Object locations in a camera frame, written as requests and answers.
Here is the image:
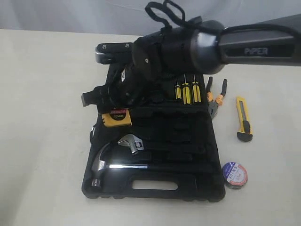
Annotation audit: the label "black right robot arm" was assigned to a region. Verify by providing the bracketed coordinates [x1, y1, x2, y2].
[81, 14, 301, 113]

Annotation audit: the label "yellow black screwdriver left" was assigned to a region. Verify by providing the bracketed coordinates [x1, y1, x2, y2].
[174, 78, 182, 100]

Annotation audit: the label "yellow tape measure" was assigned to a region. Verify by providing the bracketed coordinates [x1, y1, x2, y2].
[88, 108, 133, 144]

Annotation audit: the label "yellow utility knife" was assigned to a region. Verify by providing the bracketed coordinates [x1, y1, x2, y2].
[236, 96, 253, 142]

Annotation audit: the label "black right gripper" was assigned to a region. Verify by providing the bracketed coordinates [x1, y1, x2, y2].
[81, 65, 153, 108]

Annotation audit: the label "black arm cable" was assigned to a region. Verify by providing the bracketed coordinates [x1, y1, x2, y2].
[143, 0, 294, 33]

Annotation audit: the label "silver adjustable wrench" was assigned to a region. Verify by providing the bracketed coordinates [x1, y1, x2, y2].
[117, 133, 207, 158]

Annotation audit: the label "orange black pliers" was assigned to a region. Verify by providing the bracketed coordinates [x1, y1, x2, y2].
[206, 76, 228, 121]

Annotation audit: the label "black plastic tool case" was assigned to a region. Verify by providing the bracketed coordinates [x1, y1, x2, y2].
[81, 74, 225, 202]

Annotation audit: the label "claw hammer black handle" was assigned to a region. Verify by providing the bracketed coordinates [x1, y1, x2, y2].
[91, 141, 214, 190]

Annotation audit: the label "white backdrop curtain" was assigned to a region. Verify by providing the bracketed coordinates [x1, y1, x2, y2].
[0, 0, 301, 35]

